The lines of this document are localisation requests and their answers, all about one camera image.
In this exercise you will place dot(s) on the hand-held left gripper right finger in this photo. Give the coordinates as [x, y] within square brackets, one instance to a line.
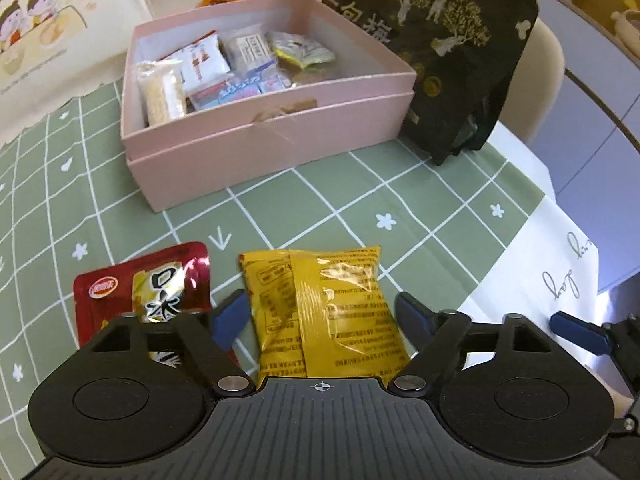
[412, 315]

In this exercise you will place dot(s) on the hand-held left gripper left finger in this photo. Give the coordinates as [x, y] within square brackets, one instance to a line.
[227, 317]

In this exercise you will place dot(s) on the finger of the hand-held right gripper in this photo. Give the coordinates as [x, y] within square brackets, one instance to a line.
[625, 422]
[580, 332]

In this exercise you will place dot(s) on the pink cardboard box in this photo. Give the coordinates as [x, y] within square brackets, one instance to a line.
[260, 145]

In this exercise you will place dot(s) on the green checked tablecloth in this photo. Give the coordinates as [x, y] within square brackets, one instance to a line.
[325, 200]

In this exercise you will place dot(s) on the beige chair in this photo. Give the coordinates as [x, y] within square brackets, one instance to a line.
[537, 85]

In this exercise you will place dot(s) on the white red snack packet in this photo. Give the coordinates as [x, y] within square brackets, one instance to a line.
[200, 60]

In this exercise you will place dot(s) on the black printed bag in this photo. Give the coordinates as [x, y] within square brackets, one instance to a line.
[440, 50]

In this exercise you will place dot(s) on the clear white snack packet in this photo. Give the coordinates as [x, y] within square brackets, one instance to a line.
[250, 50]

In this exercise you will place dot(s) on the yellow green snack packet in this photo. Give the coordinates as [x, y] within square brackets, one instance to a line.
[300, 52]

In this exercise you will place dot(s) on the yellow white figurine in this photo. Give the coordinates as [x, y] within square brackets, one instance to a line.
[627, 20]

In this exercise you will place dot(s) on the cream printed bag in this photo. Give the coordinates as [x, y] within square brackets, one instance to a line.
[60, 35]

